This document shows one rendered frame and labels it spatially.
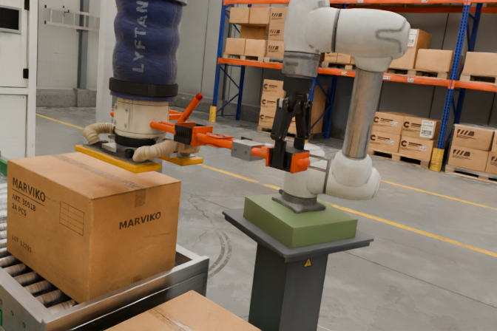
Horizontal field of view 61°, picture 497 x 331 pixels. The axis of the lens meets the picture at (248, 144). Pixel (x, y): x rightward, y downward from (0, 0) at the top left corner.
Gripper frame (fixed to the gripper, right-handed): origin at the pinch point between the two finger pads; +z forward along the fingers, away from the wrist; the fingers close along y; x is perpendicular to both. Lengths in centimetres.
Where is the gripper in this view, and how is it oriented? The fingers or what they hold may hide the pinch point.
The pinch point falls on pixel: (288, 155)
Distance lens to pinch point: 109.5
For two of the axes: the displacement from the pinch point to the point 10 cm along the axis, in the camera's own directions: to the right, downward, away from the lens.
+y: -6.2, 0.7, -7.8
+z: -1.1, 9.8, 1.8
